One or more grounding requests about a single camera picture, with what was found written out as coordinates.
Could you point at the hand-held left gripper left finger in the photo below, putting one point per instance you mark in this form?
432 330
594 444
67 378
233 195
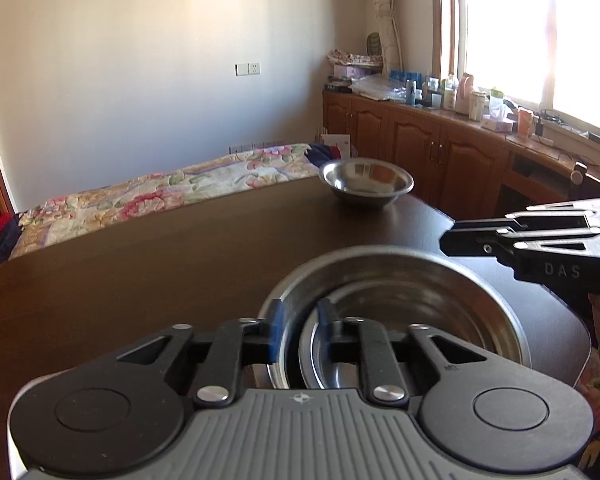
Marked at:
276 330

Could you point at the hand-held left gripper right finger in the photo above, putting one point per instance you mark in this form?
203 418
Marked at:
326 322

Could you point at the large steel bowl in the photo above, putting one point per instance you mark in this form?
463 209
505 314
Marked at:
490 300

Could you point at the medium steel bowl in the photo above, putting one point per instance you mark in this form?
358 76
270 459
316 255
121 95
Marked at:
405 310

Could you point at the black round knob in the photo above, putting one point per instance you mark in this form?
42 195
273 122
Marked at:
578 173

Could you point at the black charger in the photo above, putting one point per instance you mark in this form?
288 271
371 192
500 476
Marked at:
540 128

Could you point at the white tissue box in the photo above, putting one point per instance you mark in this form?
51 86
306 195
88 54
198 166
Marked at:
497 123

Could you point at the wooden cabinet row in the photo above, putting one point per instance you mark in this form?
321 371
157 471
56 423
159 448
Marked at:
410 140

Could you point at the orange box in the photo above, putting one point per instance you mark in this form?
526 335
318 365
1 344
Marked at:
525 122

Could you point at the small steel bowl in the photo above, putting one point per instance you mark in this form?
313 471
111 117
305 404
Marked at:
365 175

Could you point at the white jar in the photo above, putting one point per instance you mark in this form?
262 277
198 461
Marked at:
476 107

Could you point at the pink and white appliance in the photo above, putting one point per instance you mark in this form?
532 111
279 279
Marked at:
464 92

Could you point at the white plastic bottle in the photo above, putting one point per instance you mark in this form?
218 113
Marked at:
450 92

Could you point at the white paper box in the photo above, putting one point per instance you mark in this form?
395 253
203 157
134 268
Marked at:
336 146

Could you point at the clear plastic bags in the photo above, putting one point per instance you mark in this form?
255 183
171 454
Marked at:
385 87

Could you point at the floral bedspread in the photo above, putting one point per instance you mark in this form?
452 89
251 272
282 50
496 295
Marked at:
130 195

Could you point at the window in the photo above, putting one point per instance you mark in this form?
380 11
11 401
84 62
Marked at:
530 25

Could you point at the pink tissue box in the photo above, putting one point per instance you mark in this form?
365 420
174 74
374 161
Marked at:
347 71

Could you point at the folded patterned cloth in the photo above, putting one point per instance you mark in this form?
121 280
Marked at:
355 57

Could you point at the patterned curtain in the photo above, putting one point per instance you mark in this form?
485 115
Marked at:
385 5

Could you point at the red cloth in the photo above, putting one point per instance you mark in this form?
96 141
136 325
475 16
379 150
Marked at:
4 225

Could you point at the white wall switch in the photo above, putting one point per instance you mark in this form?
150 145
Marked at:
247 69

